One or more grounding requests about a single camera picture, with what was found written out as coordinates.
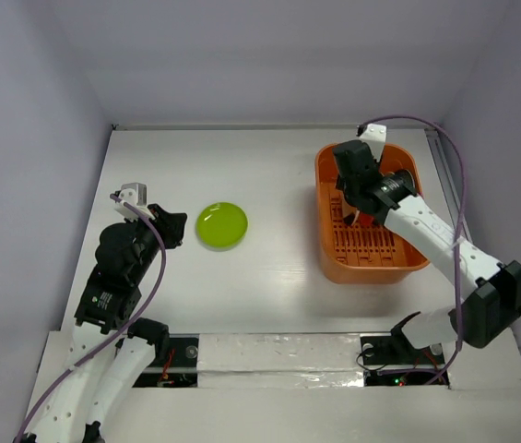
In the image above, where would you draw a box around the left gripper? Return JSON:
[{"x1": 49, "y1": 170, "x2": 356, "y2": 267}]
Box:
[{"x1": 127, "y1": 202, "x2": 188, "y2": 281}]

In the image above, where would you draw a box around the cream plate with ink drawing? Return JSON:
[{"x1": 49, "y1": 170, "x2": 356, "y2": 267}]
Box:
[{"x1": 343, "y1": 207, "x2": 360, "y2": 226}]

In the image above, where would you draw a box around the orange plate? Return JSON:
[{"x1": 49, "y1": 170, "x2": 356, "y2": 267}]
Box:
[{"x1": 358, "y1": 212, "x2": 378, "y2": 227}]

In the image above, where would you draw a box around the green plate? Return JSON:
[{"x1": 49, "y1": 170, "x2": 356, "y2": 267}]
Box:
[{"x1": 195, "y1": 201, "x2": 249, "y2": 251}]

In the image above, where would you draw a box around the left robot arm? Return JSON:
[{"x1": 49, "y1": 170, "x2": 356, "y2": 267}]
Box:
[{"x1": 15, "y1": 198, "x2": 187, "y2": 442}]

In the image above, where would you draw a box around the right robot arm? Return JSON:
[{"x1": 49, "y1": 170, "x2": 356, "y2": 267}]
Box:
[{"x1": 332, "y1": 140, "x2": 521, "y2": 362}]

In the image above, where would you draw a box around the orange dish rack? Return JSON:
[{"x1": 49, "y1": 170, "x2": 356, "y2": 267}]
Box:
[{"x1": 314, "y1": 145, "x2": 430, "y2": 284}]

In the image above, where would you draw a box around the dark patterned plate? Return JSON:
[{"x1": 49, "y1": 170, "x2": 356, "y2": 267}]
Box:
[{"x1": 402, "y1": 169, "x2": 415, "y2": 186}]

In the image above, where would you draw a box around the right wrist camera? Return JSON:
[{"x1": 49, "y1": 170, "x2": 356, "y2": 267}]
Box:
[{"x1": 357, "y1": 124, "x2": 387, "y2": 162}]

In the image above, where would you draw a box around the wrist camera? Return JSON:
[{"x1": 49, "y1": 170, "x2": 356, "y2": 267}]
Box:
[
  {"x1": 357, "y1": 124, "x2": 387, "y2": 162},
  {"x1": 110, "y1": 182, "x2": 152, "y2": 221}
]

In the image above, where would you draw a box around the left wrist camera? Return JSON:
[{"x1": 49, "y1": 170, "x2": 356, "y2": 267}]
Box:
[{"x1": 110, "y1": 182, "x2": 152, "y2": 221}]

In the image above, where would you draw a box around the aluminium rail right side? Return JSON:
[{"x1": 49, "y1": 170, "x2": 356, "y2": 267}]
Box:
[{"x1": 425, "y1": 124, "x2": 499, "y2": 327}]

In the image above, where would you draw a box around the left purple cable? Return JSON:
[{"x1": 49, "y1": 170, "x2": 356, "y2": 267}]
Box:
[{"x1": 13, "y1": 193, "x2": 169, "y2": 442}]

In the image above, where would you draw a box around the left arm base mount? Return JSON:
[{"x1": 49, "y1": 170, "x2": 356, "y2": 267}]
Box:
[{"x1": 133, "y1": 334, "x2": 199, "y2": 388}]

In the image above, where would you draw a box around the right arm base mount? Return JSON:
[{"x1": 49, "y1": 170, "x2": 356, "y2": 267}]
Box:
[{"x1": 356, "y1": 334, "x2": 445, "y2": 387}]

